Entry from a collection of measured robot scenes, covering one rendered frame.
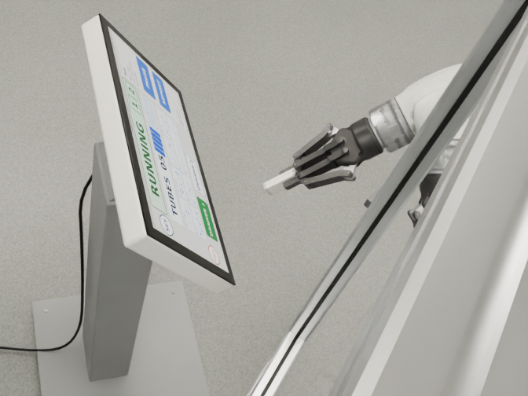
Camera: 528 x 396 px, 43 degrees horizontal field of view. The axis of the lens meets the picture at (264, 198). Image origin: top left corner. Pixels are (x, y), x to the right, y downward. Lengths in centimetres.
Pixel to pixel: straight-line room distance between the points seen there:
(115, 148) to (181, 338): 119
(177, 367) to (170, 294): 26
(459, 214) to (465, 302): 3
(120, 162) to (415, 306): 104
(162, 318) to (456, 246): 215
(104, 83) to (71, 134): 146
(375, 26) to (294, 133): 95
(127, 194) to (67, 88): 180
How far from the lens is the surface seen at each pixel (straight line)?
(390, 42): 360
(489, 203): 19
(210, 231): 133
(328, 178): 126
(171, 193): 125
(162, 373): 223
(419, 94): 123
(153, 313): 231
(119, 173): 117
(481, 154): 20
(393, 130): 123
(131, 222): 111
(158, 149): 129
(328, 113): 308
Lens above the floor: 212
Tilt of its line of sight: 52 degrees down
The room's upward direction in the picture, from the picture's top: 23 degrees clockwise
